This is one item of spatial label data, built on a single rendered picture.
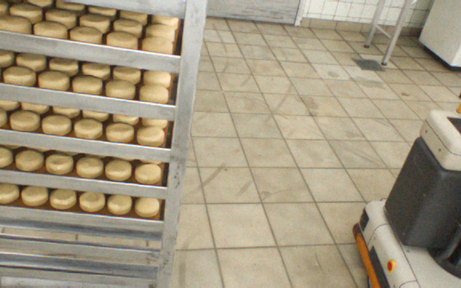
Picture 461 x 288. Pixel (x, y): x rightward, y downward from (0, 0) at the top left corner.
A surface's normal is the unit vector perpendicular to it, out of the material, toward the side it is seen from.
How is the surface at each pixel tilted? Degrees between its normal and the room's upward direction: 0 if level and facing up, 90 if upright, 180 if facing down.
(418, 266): 0
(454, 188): 90
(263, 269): 0
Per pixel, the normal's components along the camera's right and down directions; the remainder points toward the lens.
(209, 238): 0.16, -0.81
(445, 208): 0.06, 0.58
